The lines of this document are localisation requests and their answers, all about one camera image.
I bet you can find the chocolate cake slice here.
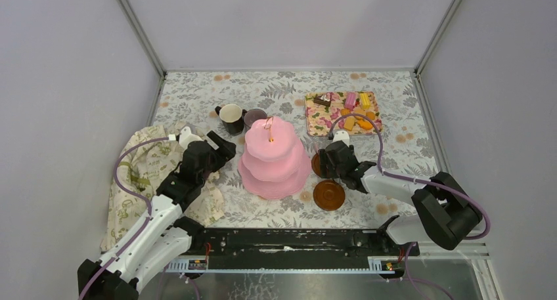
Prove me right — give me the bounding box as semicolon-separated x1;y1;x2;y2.
313;93;332;107

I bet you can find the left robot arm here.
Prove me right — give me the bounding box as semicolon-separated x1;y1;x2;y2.
78;131;236;299

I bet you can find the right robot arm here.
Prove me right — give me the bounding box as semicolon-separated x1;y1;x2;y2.
317;141;491;255

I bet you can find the brown wooden saucer far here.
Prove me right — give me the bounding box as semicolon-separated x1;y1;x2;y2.
311;153;323;178

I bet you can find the brown wooden saucer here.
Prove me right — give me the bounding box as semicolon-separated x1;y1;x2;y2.
311;153;323;178
313;180;345;211

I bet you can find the brown wooden saucer near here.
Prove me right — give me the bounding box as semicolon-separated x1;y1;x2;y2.
313;180;345;211

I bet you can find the rectangular yellow biscuit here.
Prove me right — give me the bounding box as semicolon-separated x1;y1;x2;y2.
343;116;356;131

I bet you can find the orange fish shaped cookie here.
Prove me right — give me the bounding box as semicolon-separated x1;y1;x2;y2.
357;119;374;131

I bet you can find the black mug white inside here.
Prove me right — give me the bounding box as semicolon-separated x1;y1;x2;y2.
214;104;247;136

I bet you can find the floral yellow tray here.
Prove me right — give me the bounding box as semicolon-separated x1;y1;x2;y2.
305;91;383;137

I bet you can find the orange swirl cookie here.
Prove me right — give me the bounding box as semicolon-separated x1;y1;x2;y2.
366;112;376;121

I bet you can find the cream green patterned cloth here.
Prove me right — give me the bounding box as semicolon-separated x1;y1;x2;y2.
100;122;225;252

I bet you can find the pink three-tier cake stand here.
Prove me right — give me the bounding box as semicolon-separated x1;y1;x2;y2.
238;116;311;200

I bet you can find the dark purple cup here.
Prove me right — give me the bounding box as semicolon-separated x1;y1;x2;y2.
243;108;267;129

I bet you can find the yellow cake slice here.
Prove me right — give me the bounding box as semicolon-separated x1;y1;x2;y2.
359;92;371;111

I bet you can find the floral grey tablecloth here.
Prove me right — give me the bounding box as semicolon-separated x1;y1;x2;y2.
153;71;439;228

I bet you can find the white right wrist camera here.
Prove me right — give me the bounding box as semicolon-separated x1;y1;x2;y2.
332;130;350;146

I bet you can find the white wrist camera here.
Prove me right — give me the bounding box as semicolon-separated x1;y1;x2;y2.
332;130;350;146
176;125;203;150

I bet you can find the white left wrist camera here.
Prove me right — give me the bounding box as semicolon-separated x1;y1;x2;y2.
176;125;203;150

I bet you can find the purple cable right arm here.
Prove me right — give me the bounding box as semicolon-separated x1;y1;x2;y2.
327;113;491;300

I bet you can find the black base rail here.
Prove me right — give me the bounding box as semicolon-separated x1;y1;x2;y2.
173;217;420;278

